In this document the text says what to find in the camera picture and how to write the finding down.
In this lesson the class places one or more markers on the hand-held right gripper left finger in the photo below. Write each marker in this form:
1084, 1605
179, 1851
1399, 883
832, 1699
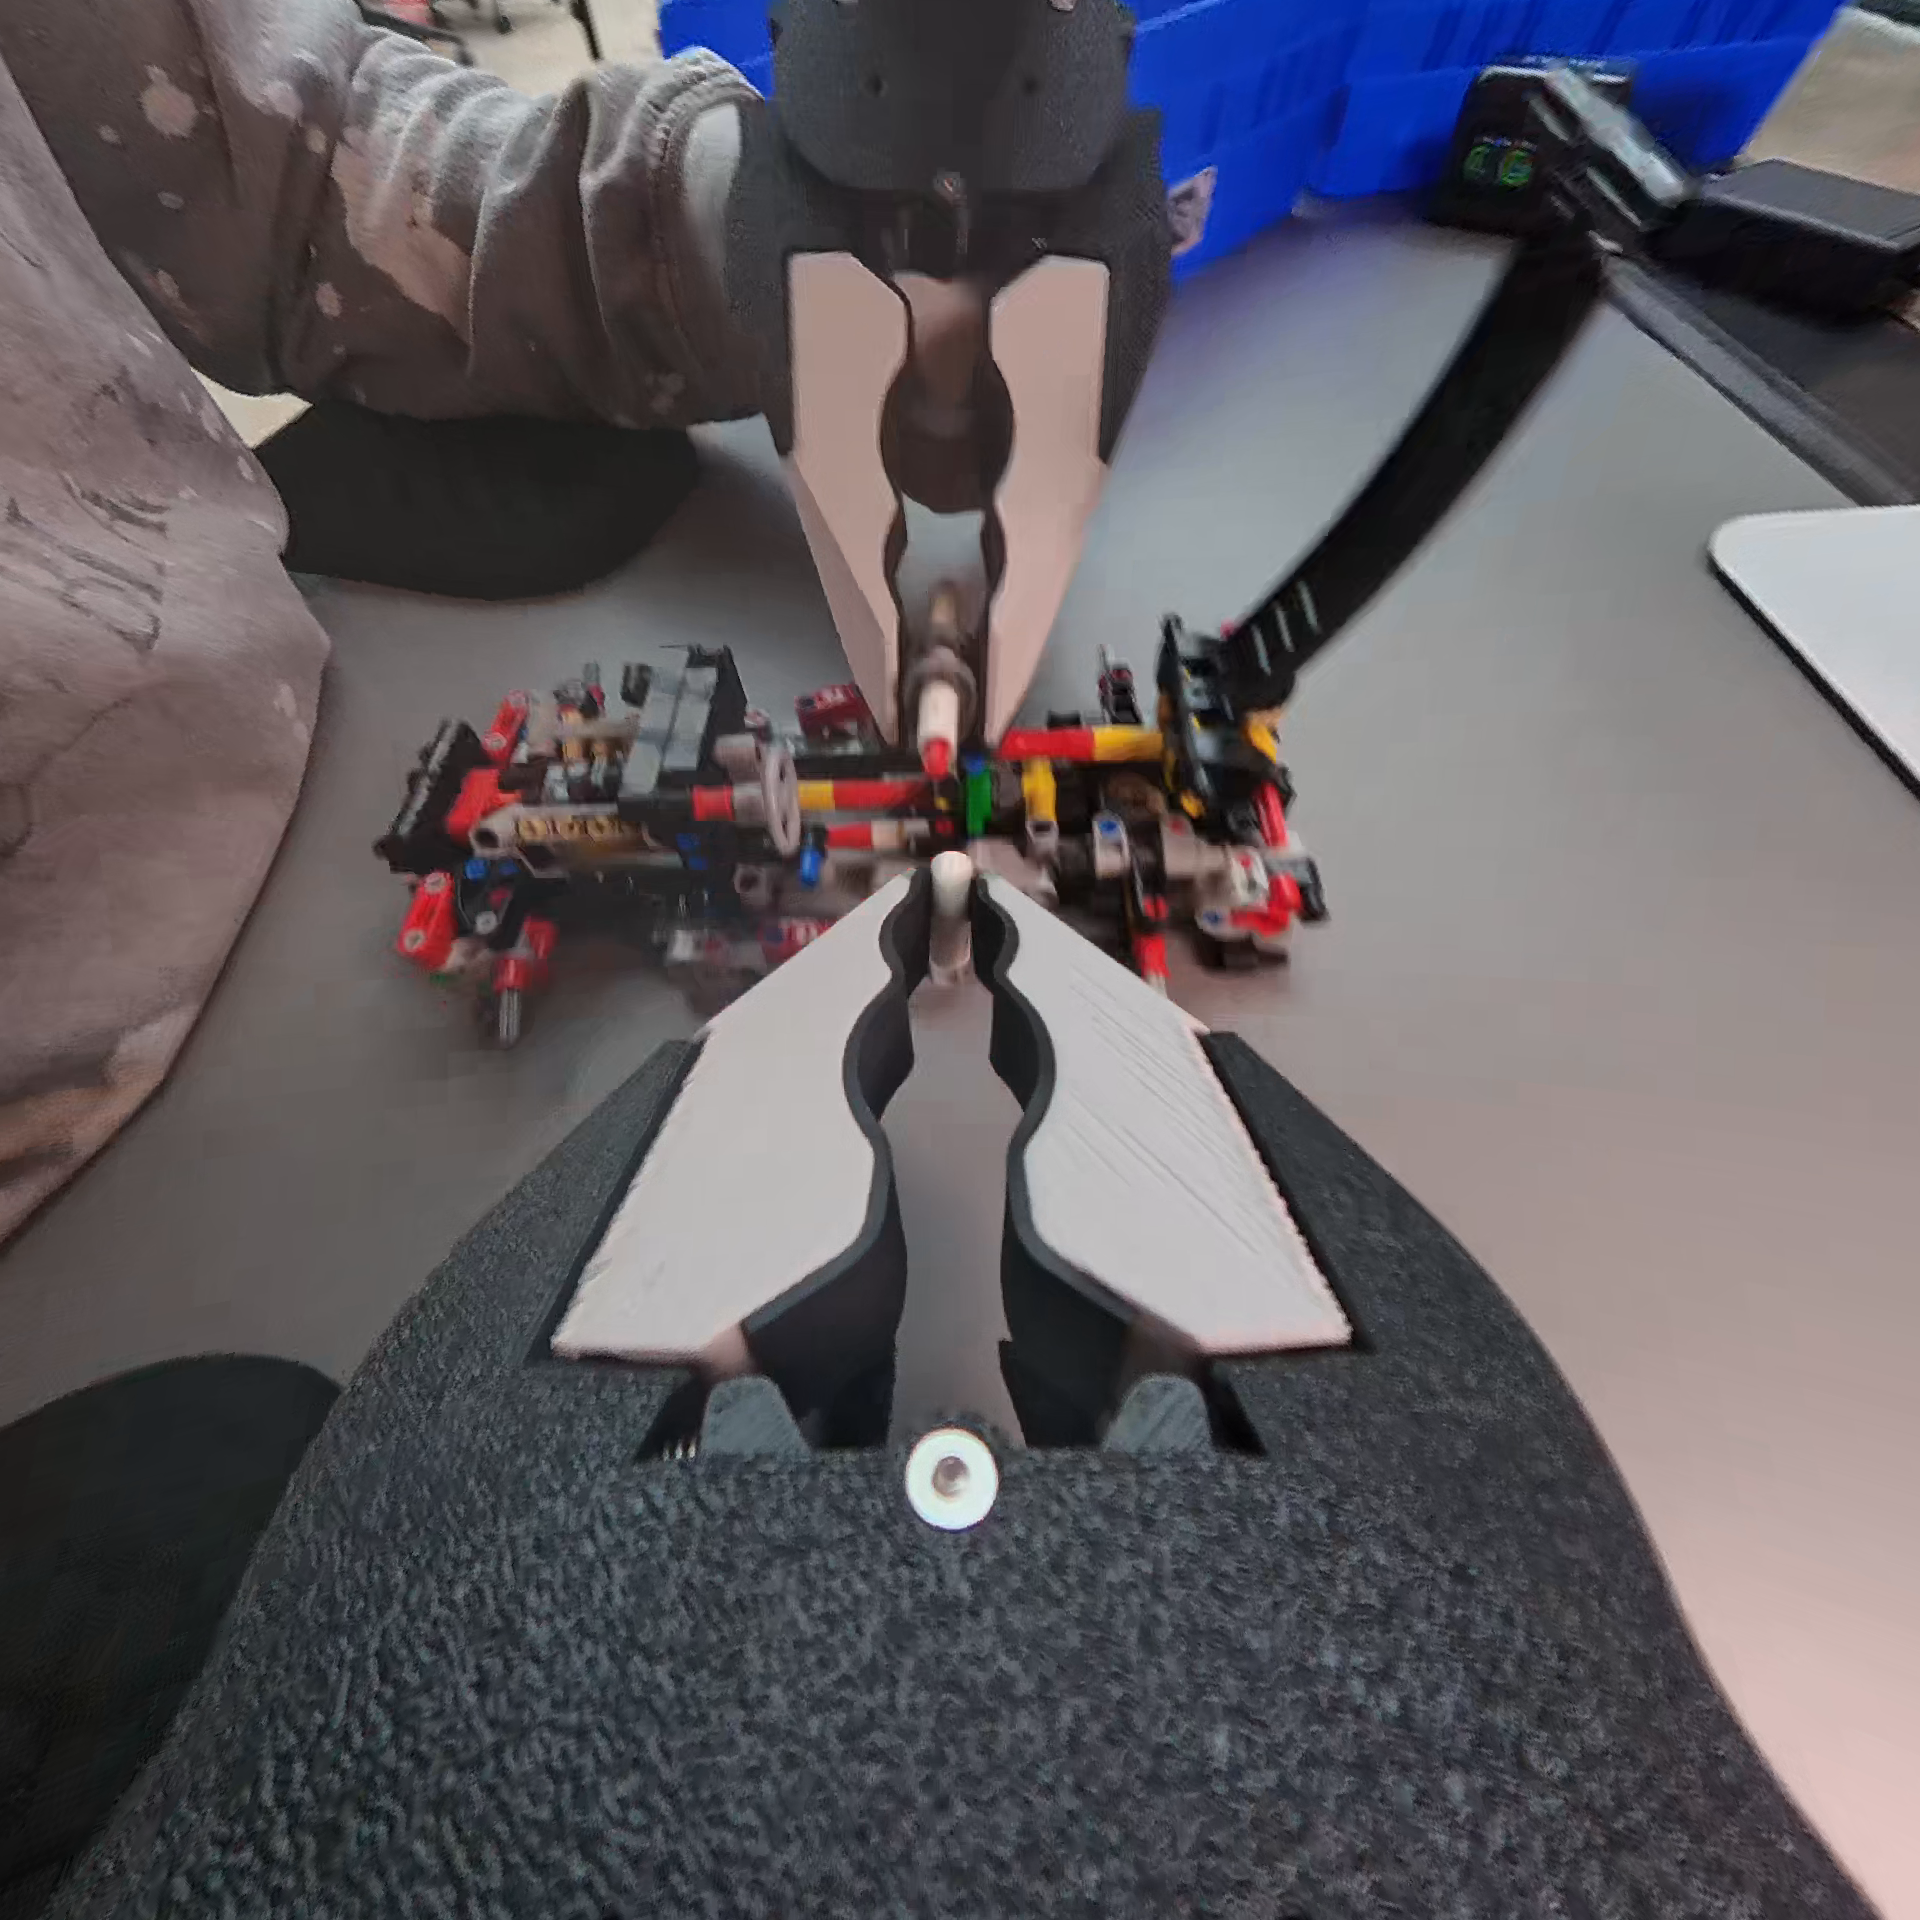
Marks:
735, 1199

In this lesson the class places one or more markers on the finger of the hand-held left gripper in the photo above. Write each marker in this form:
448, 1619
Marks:
1058, 418
841, 418

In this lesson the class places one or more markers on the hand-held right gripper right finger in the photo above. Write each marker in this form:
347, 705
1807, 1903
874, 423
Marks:
1154, 1186

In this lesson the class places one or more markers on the white brick connector piece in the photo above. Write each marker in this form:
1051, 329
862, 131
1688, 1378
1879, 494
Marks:
952, 898

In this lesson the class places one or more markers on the brick car model chassis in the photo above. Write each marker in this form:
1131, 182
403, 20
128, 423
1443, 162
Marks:
674, 812

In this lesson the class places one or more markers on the person's left forearm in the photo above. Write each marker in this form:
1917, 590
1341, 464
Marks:
451, 225

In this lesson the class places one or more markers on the grey desk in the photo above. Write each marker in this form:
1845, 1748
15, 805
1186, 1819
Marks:
1499, 973

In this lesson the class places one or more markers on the blue storage bin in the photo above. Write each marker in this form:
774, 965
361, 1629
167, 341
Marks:
1319, 104

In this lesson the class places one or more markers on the black device with green lights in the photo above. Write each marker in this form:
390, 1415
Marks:
1530, 150

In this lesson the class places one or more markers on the person's grey patterned sweatshirt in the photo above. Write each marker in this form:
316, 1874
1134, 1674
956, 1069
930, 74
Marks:
119, 675

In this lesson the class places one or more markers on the black power adapter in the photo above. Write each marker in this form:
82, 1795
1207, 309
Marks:
1800, 225

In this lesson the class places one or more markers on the white book stand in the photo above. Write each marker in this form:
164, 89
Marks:
1845, 615

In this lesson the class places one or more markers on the black desk rail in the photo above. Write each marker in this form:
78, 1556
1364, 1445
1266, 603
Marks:
1800, 406

